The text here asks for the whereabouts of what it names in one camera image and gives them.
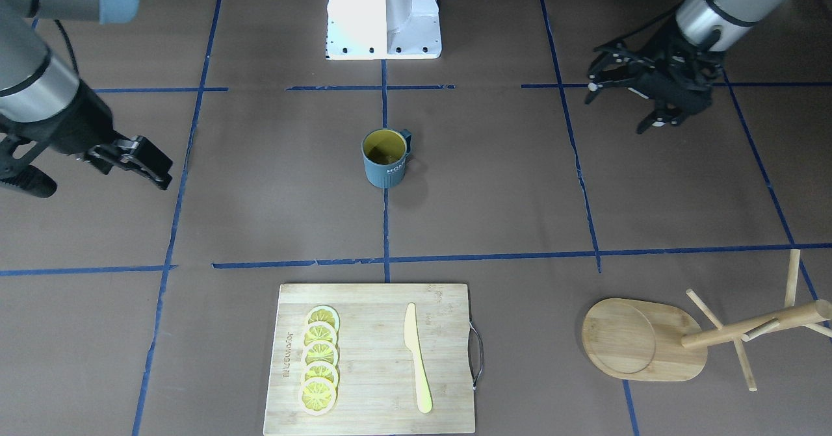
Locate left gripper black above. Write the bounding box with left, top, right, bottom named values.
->
left=636, top=18, right=725, bottom=135

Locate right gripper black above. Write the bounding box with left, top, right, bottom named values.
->
left=1, top=83, right=173, bottom=198

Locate wooden cup rack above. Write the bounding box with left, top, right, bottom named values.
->
left=580, top=249, right=830, bottom=392

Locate teal mug yellow inside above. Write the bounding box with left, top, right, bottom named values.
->
left=361, top=128, right=412, bottom=189

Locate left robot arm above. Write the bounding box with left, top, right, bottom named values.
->
left=632, top=0, right=785, bottom=134

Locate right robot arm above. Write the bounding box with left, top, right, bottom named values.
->
left=1, top=0, right=172, bottom=198

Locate lemon slice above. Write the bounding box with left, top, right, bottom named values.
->
left=303, top=321, right=338, bottom=346
left=301, top=360, right=341, bottom=387
left=301, top=339, right=339, bottom=366
left=299, top=377, right=338, bottom=416
left=306, top=305, right=341, bottom=332

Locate yellow plastic knife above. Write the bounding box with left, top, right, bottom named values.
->
left=404, top=302, right=433, bottom=413

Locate bamboo cutting board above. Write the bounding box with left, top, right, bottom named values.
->
left=263, top=284, right=476, bottom=435

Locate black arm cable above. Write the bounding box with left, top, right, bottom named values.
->
left=55, top=19, right=80, bottom=76

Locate white camera post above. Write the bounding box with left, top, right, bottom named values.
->
left=325, top=0, right=443, bottom=60

